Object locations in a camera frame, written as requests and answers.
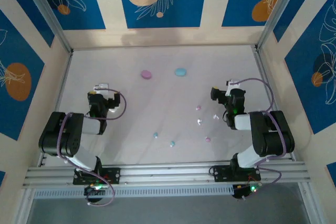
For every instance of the aluminium table side rail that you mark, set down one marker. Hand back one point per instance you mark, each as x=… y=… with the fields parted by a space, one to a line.
x=261 y=64
x=58 y=103

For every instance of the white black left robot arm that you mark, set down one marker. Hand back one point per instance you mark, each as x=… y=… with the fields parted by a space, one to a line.
x=52 y=132

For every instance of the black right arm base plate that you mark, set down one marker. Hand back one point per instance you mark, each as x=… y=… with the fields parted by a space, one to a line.
x=220 y=174

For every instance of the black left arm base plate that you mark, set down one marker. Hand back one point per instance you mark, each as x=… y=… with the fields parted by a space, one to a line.
x=113 y=175

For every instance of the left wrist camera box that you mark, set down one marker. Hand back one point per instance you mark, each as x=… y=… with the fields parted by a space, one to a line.
x=102 y=86

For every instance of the white earbud charging case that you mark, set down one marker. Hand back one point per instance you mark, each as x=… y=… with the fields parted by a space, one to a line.
x=114 y=108

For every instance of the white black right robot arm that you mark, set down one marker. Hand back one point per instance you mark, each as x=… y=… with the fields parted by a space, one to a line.
x=273 y=140

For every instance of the aluminium frame post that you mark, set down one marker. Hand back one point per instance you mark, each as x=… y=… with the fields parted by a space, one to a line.
x=47 y=11
x=278 y=11

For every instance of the blue earbud charging case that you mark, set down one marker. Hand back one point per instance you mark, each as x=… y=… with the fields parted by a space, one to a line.
x=180 y=72

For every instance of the aluminium mounting rail beam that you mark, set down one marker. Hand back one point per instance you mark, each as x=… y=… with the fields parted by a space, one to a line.
x=168 y=174

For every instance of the pink earbud charging case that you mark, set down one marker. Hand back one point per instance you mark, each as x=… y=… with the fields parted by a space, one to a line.
x=146 y=74

